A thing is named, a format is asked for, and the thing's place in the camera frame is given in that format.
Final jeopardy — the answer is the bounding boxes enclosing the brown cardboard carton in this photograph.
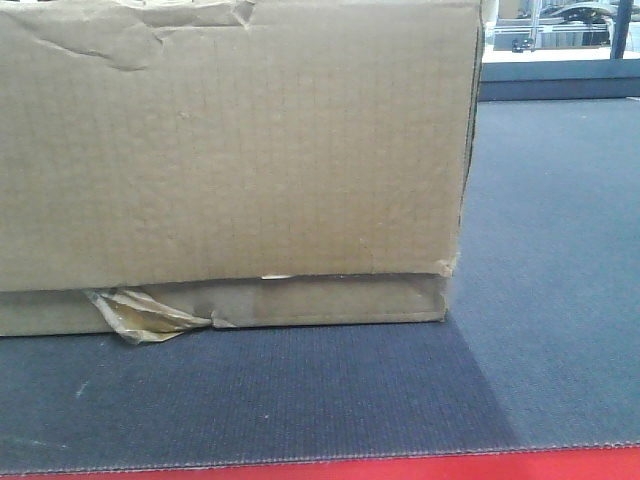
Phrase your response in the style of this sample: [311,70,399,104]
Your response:
[1,1,483,337]

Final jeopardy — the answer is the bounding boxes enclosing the dark conveyor belt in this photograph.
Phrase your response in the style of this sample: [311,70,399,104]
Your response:
[1,98,639,479]

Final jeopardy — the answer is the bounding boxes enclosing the red conveyor edge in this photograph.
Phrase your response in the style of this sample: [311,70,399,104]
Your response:
[22,446,639,479]

